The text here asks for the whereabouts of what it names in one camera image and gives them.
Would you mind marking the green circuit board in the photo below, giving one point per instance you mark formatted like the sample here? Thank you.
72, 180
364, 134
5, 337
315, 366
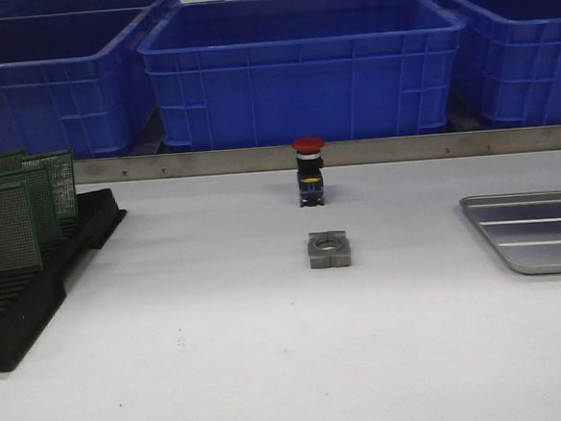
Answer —
59, 165
19, 248
11, 160
38, 182

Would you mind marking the silver metal tray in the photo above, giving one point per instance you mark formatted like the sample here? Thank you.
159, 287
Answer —
524, 229

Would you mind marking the black slotted board rack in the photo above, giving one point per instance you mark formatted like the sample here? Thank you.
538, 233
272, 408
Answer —
28, 300

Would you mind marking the grey metal mounting block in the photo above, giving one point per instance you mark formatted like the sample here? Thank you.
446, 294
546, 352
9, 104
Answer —
329, 249

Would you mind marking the red emergency stop button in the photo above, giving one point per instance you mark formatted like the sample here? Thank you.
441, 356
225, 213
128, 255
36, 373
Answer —
310, 180

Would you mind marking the centre blue plastic bin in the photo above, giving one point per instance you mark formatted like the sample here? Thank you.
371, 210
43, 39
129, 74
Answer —
255, 73

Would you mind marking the blue plastic bin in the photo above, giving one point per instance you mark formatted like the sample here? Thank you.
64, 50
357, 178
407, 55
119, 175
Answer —
507, 69
74, 81
255, 73

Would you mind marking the left blue plastic bin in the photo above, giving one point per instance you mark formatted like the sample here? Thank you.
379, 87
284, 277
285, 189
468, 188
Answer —
74, 81

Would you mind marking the right blue plastic bin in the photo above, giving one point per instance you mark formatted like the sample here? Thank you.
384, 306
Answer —
507, 69

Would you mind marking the far left blue bin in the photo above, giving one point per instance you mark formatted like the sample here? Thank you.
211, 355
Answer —
16, 8

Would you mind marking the metal table edge rail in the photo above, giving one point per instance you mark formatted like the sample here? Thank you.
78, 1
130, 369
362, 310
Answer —
376, 150

